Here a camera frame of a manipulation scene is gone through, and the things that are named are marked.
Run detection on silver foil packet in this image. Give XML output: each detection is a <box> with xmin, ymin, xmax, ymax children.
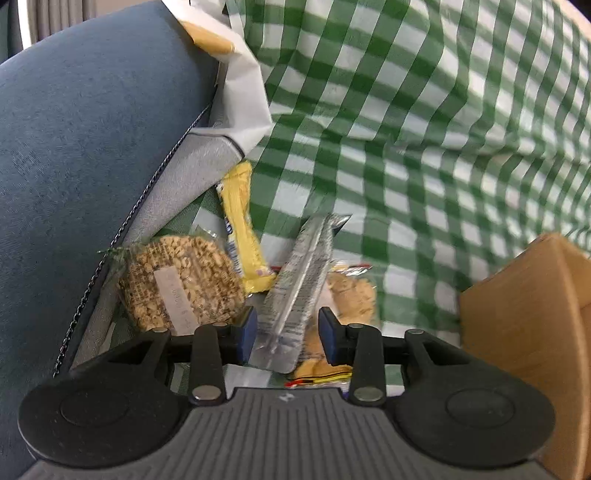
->
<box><xmin>249</xmin><ymin>213</ymin><xmax>352</xmax><ymax>374</ymax></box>

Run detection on blue fabric sofa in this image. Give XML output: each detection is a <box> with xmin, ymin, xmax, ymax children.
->
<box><xmin>0</xmin><ymin>0</ymin><xmax>245</xmax><ymax>467</ymax></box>

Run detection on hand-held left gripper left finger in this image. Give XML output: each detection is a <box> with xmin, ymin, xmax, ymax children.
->
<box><xmin>108</xmin><ymin>307</ymin><xmax>257</xmax><ymax>403</ymax></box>

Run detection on thin dark chain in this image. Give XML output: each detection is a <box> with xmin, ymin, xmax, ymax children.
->
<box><xmin>53</xmin><ymin>249</ymin><xmax>116</xmax><ymax>377</ymax></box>

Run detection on white pillow with gold print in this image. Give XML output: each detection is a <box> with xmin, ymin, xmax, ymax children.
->
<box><xmin>161</xmin><ymin>0</ymin><xmax>273</xmax><ymax>154</ymax></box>

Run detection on yellow candy bar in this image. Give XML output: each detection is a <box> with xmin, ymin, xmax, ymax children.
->
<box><xmin>216</xmin><ymin>161</ymin><xmax>277</xmax><ymax>294</ymax></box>

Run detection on grey curtain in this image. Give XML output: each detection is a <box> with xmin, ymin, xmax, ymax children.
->
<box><xmin>0</xmin><ymin>0</ymin><xmax>99</xmax><ymax>52</ymax></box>

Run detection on clear packet of biscuits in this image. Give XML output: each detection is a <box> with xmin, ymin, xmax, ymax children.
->
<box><xmin>284</xmin><ymin>261</ymin><xmax>380</xmax><ymax>389</ymax></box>

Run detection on round peanut brittle packet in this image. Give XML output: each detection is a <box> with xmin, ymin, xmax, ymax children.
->
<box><xmin>99</xmin><ymin>234</ymin><xmax>247</xmax><ymax>335</ymax></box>

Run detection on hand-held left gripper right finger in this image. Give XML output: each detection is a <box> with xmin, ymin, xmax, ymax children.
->
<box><xmin>318</xmin><ymin>307</ymin><xmax>462</xmax><ymax>403</ymax></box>

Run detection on green checkered cloth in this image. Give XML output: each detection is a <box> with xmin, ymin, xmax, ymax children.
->
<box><xmin>159</xmin><ymin>0</ymin><xmax>591</xmax><ymax>398</ymax></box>

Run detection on cardboard box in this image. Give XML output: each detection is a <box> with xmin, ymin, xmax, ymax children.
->
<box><xmin>458</xmin><ymin>233</ymin><xmax>591</xmax><ymax>480</ymax></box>

